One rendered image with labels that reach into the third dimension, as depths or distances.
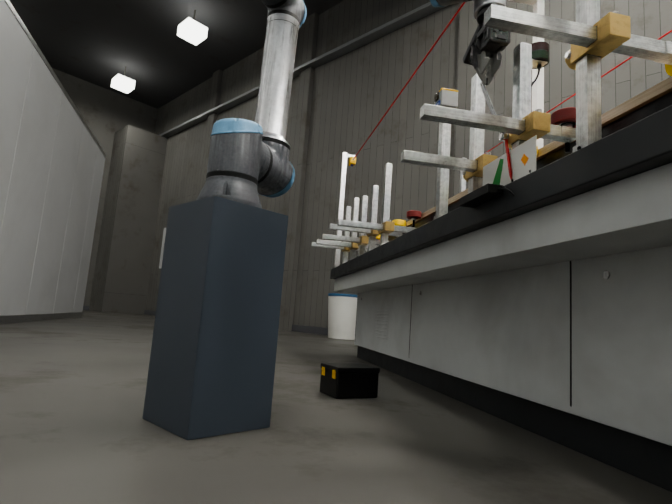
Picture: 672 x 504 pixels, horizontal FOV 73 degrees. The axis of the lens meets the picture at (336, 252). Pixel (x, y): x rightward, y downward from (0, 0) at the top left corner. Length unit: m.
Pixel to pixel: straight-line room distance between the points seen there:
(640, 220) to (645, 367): 0.39
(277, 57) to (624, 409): 1.42
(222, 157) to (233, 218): 0.20
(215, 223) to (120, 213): 12.03
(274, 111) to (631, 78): 5.03
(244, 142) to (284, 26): 0.52
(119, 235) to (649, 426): 12.60
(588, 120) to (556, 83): 5.27
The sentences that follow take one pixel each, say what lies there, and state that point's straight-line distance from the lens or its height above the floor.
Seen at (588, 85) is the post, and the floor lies 0.85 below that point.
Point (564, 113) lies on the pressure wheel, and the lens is 1.39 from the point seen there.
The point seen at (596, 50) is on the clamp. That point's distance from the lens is 1.20.
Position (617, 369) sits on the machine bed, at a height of 0.24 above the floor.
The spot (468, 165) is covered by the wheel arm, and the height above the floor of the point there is 0.81.
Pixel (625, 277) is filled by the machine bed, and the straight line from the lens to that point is 1.30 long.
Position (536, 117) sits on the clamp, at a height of 0.85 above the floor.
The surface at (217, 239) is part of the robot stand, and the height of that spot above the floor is 0.49.
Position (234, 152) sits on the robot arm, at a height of 0.75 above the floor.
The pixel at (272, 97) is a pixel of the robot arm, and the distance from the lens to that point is 1.59.
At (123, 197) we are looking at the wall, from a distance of 13.29.
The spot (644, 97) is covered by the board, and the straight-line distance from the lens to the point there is 1.35.
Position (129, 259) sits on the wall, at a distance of 13.19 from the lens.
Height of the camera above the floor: 0.32
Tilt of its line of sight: 8 degrees up
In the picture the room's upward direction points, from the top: 4 degrees clockwise
